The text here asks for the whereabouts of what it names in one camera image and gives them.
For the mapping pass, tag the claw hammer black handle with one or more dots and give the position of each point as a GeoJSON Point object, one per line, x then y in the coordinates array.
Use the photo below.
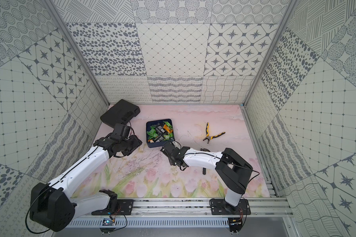
{"type": "Point", "coordinates": [205, 150]}

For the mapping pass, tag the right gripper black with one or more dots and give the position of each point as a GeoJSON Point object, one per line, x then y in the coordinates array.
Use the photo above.
{"type": "Point", "coordinates": [171, 161]}

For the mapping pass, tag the dark blue storage box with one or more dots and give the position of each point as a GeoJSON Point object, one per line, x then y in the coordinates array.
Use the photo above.
{"type": "Point", "coordinates": [158, 132]}

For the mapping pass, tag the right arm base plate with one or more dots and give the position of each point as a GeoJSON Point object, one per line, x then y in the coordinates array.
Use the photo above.
{"type": "Point", "coordinates": [221, 207]}

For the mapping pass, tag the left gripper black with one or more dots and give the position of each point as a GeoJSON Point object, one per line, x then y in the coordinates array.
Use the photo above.
{"type": "Point", "coordinates": [132, 142]}

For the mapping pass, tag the white vent grille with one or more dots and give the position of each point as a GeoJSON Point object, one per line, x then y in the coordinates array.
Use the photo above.
{"type": "Point", "coordinates": [149, 222]}

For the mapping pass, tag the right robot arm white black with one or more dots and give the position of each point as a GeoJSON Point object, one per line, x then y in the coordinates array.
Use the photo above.
{"type": "Point", "coordinates": [234, 170]}

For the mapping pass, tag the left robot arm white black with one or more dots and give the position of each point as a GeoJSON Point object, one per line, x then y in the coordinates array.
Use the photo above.
{"type": "Point", "coordinates": [53, 205]}

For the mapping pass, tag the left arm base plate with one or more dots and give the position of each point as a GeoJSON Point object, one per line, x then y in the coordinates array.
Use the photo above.
{"type": "Point", "coordinates": [124, 206]}

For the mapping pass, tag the aluminium mounting rail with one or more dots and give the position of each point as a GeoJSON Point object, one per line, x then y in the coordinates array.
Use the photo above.
{"type": "Point", "coordinates": [200, 207]}

